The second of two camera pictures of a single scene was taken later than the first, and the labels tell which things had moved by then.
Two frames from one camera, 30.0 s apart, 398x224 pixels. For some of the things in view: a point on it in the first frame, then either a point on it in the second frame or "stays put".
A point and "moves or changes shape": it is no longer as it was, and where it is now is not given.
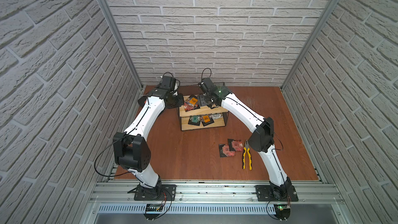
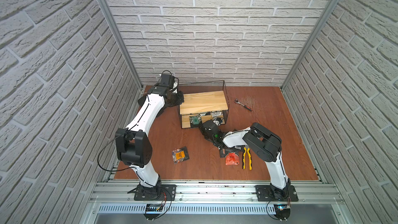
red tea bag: [187, 106] to [222, 152]
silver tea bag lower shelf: [216, 115] stays put
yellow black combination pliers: [246, 149] stays put
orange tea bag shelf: [207, 120] to [180, 155]
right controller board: [282, 211] stays put
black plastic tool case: [142, 100] stays put
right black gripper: [201, 98] to [202, 128]
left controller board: [152, 211] stays put
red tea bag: [224, 151] moves or changes shape
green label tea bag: [194, 120] stays put
